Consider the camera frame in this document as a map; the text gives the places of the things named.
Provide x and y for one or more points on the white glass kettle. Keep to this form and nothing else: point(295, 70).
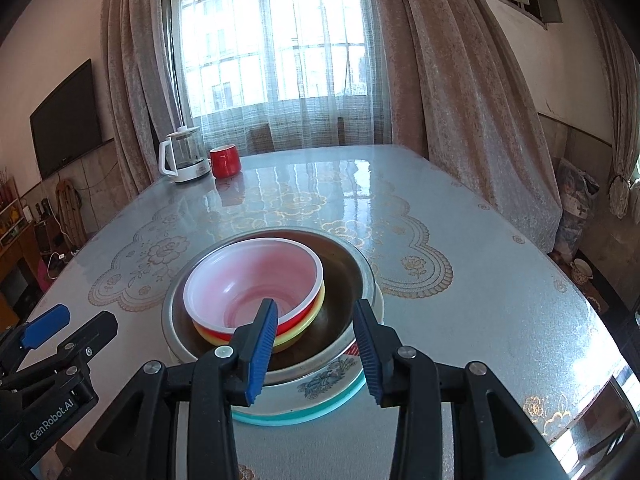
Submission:
point(187, 160)

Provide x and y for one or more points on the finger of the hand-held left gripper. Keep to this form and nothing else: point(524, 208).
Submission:
point(97, 332)
point(47, 325)

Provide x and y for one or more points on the small wooden shelf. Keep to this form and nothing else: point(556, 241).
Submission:
point(12, 210)

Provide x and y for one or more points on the wooden dining chair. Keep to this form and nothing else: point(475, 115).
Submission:
point(260, 140)

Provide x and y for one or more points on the large white dragon print plate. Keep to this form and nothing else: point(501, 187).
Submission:
point(290, 395)

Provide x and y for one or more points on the red plastic bowl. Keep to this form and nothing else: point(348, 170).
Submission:
point(250, 280)

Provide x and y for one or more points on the barred window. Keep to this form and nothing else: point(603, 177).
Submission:
point(275, 25)

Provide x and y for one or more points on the tied beige curtain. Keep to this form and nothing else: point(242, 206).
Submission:
point(620, 85)

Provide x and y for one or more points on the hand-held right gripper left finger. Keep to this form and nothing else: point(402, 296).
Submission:
point(262, 355)

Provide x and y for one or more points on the patterned plastic bag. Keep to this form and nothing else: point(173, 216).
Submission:
point(577, 210)

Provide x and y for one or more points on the white enamel cup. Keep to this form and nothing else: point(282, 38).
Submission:
point(581, 271)

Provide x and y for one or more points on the teal plastic plate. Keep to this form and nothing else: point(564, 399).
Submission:
point(300, 419)

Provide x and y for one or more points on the white sheer curtain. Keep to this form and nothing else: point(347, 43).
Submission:
point(300, 125)

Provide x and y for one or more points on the wooden folding chair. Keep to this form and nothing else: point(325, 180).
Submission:
point(70, 210)

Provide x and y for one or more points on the stainless steel bowl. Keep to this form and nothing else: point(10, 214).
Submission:
point(345, 280)

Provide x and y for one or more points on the yellow plastic bowl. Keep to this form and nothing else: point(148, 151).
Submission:
point(300, 332)

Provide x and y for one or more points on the red mug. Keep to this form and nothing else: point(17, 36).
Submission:
point(224, 162)

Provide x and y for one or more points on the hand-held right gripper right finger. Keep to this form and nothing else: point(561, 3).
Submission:
point(367, 355)

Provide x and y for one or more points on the black wall television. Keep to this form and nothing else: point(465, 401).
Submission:
point(65, 120)

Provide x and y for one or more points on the wooden cabinet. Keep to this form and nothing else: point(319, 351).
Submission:
point(17, 270)

